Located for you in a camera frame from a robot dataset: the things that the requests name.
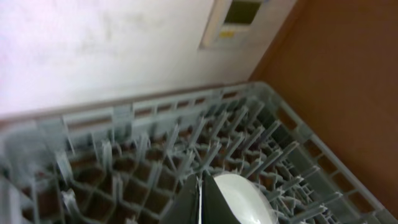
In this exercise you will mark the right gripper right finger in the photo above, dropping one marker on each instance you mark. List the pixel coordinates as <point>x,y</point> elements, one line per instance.
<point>214,207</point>

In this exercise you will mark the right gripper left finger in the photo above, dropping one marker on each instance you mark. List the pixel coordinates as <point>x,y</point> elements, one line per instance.
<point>185,208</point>

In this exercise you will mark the grey round plate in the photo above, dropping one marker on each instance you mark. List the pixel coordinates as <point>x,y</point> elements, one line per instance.
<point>246,201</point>

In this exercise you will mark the grey plastic dishwasher rack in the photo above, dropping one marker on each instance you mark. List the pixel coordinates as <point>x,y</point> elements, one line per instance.
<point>128,162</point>

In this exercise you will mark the beige wall control panel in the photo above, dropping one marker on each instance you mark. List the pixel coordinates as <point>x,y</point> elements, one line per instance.
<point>232,24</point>

